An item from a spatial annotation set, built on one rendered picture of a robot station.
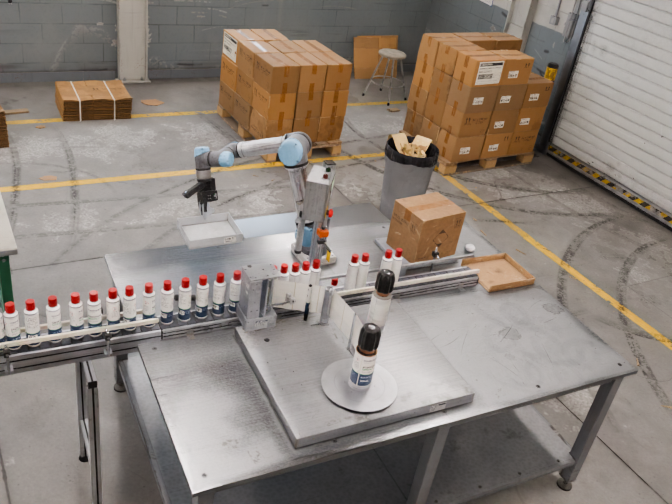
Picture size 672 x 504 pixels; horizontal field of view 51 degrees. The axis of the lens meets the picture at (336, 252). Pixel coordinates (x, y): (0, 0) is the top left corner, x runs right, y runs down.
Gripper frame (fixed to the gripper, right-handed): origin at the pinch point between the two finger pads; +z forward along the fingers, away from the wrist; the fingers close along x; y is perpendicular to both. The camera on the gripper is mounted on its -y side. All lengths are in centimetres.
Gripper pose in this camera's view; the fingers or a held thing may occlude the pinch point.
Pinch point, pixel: (203, 218)
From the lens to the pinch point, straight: 362.5
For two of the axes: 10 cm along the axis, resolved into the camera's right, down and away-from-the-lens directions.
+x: -5.4, -2.3, 8.1
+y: 8.4, -1.8, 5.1
